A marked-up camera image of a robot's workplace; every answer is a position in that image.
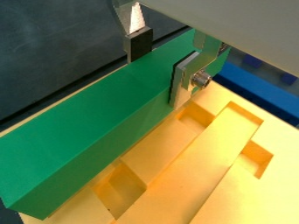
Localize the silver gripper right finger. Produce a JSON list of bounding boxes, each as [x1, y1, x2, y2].
[[170, 31, 222, 109]]

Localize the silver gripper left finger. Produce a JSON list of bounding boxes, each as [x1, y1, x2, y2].
[[111, 0, 154, 63]]

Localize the green rectangular block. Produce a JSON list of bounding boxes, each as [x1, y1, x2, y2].
[[0, 32, 220, 219]]

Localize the yellow board with slots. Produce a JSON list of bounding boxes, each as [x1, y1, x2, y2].
[[0, 66, 299, 224]]

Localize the blue rectangular block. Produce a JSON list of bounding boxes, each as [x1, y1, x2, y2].
[[214, 54, 299, 129]]

